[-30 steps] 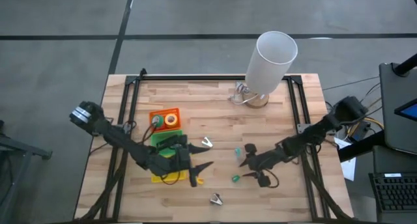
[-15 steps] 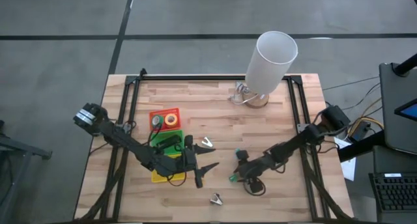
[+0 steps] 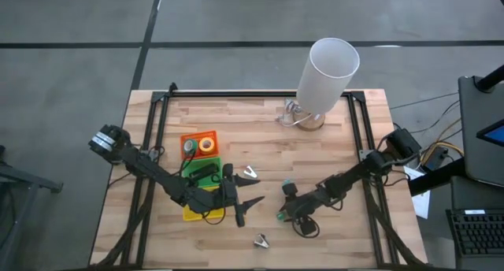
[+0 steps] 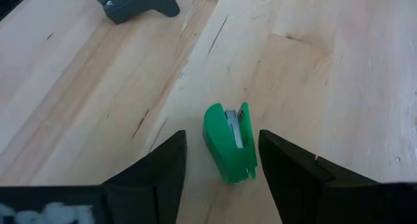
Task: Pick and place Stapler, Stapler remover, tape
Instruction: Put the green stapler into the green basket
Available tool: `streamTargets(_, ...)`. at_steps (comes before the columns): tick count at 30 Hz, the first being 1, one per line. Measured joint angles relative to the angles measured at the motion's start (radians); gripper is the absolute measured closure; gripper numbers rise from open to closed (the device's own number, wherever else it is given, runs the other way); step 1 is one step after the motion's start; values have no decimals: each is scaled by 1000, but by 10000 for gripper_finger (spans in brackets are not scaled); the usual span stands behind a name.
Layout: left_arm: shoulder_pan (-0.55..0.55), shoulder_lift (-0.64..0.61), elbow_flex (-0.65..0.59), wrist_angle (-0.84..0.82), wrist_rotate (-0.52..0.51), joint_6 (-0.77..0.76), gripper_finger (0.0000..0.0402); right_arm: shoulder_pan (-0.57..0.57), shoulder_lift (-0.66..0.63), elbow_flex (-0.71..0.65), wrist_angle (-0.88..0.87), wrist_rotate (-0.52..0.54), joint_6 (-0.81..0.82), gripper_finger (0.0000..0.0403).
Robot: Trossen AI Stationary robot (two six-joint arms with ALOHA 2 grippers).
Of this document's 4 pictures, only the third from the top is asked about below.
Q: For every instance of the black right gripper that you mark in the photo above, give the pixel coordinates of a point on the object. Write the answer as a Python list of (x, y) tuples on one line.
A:
[(301, 206)]

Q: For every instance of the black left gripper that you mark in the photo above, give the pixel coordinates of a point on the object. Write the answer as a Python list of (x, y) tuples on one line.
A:
[(230, 200)]

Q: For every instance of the green mini stapler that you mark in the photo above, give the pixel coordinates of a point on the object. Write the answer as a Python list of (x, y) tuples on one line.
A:
[(280, 216)]

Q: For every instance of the black staple remover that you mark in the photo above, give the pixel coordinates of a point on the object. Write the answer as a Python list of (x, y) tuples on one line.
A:
[(261, 241)]

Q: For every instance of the green tape roll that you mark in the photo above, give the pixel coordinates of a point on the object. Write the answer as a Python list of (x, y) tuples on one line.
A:
[(190, 141)]

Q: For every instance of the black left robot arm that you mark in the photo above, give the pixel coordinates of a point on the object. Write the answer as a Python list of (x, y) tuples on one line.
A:
[(157, 174)]

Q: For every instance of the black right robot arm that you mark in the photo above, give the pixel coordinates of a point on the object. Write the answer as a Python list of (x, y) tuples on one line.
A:
[(354, 172)]

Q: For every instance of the black stapler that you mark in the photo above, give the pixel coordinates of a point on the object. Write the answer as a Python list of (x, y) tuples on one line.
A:
[(204, 171)]

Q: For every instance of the green plastic basket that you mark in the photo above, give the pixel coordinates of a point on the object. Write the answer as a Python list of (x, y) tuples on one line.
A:
[(204, 181)]

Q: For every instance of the yellow plastic basket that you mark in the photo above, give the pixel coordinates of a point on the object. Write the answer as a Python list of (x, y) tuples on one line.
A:
[(191, 216)]

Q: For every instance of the orange plastic basket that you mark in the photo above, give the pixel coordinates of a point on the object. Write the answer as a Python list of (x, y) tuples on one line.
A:
[(198, 134)]

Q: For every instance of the white paper sheet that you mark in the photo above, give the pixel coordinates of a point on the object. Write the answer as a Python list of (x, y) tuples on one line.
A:
[(421, 204)]

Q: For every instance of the table lamp with white shade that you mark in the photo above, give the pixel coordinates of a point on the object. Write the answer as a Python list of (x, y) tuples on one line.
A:
[(327, 78)]

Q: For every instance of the black stand beam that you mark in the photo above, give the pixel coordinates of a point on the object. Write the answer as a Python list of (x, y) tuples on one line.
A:
[(433, 180)]

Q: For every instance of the black laptop keyboard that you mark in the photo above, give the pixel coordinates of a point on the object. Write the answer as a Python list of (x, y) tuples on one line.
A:
[(476, 231)]

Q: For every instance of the grey laptop lid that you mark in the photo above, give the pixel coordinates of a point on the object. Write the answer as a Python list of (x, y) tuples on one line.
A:
[(476, 117)]

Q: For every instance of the grey metal stand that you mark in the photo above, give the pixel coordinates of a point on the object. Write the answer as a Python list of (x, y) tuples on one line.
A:
[(27, 177)]

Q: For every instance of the tablet with blue screen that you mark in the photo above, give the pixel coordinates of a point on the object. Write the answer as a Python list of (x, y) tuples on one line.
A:
[(496, 135)]

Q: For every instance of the black stand pole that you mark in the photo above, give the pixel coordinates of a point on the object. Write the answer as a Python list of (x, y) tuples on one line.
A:
[(492, 80)]

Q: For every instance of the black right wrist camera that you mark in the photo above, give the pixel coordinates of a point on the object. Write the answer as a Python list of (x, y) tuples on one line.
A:
[(308, 226)]

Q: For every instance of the black aluminium rig frame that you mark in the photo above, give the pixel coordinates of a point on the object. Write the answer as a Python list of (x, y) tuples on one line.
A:
[(256, 93)]

